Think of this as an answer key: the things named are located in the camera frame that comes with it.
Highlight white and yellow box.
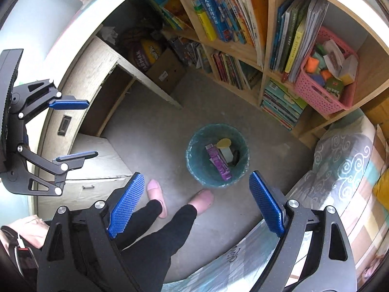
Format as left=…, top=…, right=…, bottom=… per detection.
left=339, top=55, right=358, bottom=85

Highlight person's pink top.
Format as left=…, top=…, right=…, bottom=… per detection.
left=0, top=215, right=51, bottom=250

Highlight pink right slipper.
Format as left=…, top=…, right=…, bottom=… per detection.
left=187, top=189, right=215, bottom=214

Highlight row of magazines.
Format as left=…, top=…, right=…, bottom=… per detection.
left=168, top=35, right=212, bottom=74

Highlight pink left slipper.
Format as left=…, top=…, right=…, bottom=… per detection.
left=147, top=179, right=168, bottom=219

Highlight teal lined trash bin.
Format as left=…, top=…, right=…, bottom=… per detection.
left=185, top=123, right=250, bottom=188

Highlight pale drawer unit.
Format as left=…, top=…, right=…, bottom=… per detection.
left=65, top=134, right=135, bottom=187

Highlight pink plastic basket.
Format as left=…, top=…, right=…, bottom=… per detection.
left=294, top=26, right=359, bottom=114

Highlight purple blister card pack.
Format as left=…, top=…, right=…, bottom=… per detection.
left=205, top=144, right=233, bottom=181

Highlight orange foam piece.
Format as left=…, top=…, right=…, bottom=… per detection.
left=304, top=56, right=319, bottom=73

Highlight yellow pillow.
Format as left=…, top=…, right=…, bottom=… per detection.
left=372, top=167, right=389, bottom=203

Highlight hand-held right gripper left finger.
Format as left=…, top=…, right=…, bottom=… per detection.
left=36, top=172, right=146, bottom=292

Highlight large white box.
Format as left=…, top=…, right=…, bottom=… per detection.
left=220, top=146, right=234, bottom=163

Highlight row of thin books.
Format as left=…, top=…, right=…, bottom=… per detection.
left=269, top=0, right=329, bottom=83

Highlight dark strapped object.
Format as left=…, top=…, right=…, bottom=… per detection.
left=0, top=234, right=41, bottom=280

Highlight stack of flat books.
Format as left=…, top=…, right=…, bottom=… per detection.
left=261, top=79, right=308, bottom=130

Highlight pink slipper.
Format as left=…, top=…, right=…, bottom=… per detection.
left=147, top=179, right=168, bottom=219
left=187, top=189, right=215, bottom=214

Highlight person's left leg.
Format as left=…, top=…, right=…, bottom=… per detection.
left=115, top=199, right=164, bottom=251

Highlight crumpled white paper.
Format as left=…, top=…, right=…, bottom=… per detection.
left=101, top=25, right=120, bottom=42

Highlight row of colourful books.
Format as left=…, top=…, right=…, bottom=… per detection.
left=190, top=0, right=268, bottom=66

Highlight orange basketball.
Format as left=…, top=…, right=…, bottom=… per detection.
left=125, top=29, right=166, bottom=73

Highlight row of small books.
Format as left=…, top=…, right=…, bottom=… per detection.
left=211, top=50, right=262, bottom=91

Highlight wooden desk cabinet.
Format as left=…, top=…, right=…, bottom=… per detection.
left=36, top=35, right=183, bottom=190

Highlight cardboard box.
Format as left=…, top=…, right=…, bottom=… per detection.
left=146, top=49, right=187, bottom=94

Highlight person legs pink slippers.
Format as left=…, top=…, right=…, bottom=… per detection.
left=121, top=204, right=199, bottom=292

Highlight green box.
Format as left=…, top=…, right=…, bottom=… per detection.
left=324, top=77, right=345, bottom=98

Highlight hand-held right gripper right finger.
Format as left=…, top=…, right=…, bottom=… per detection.
left=249, top=171, right=357, bottom=292

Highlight pink and blue printed cloth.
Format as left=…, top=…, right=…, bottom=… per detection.
left=161, top=219, right=287, bottom=292

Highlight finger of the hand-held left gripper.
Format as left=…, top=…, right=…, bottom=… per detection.
left=11, top=79, right=89, bottom=123
left=0, top=144, right=98, bottom=196

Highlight leaning picture books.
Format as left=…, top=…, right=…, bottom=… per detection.
left=142, top=0, right=186, bottom=31

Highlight wooden bookshelf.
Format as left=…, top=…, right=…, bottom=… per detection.
left=109, top=0, right=389, bottom=140

